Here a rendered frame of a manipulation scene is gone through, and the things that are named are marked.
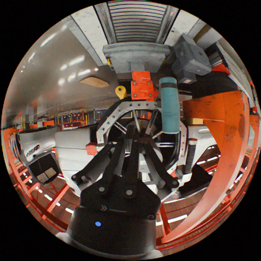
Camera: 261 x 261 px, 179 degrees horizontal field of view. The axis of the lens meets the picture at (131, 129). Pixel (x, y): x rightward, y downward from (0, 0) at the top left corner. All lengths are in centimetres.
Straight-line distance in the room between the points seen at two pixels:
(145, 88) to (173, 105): 19
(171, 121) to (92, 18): 72
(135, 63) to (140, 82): 28
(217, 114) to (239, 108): 19
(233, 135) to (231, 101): 17
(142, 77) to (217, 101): 47
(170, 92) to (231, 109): 35
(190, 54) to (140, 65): 42
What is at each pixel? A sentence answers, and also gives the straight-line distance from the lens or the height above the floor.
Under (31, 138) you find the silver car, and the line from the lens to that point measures 258.
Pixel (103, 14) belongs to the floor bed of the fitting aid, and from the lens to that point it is 62.
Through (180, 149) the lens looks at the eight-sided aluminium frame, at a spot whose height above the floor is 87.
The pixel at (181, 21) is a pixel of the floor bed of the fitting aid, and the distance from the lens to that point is 69.
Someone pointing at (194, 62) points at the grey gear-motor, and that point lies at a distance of 50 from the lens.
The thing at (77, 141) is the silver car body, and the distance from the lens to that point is 83.
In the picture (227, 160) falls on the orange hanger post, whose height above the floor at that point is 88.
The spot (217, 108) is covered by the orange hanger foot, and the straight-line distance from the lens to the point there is 61.
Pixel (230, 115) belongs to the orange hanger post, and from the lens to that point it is 54.
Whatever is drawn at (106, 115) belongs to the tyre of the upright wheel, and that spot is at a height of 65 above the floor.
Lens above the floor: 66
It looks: 9 degrees up
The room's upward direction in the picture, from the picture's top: 177 degrees clockwise
